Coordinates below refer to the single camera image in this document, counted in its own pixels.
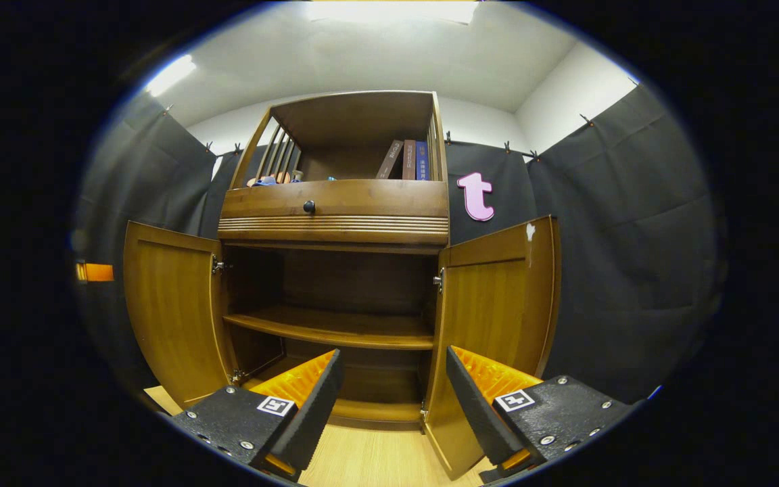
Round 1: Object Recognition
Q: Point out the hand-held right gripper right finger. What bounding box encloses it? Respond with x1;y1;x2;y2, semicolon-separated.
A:
446;346;637;478

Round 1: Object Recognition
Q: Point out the black backdrop cloth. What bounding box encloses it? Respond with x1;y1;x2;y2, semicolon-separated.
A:
70;81;728;407

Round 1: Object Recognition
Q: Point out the large ceiling light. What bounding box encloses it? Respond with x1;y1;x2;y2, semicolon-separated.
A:
305;0;478;25

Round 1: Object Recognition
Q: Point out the brown book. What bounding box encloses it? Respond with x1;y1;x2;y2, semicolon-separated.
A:
376;140;404;180

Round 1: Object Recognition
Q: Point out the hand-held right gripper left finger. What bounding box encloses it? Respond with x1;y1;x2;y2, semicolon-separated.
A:
172;348;346;478

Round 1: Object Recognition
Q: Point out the wooden inner shelf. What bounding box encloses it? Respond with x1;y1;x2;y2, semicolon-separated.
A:
222;304;435;350

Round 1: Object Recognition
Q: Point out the wooden cabinet door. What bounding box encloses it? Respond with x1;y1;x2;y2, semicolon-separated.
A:
422;215;561;481
123;221;238;410

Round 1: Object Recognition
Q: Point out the small ceiling light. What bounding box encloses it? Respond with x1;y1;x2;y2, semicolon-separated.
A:
145;54;197;97

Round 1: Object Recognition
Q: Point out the wooden cabinet drawer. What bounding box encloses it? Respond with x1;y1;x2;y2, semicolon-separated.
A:
218;179;450;246

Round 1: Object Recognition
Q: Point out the wooden double-door shoe cabinet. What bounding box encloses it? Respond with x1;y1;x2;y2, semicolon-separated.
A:
217;90;451;432

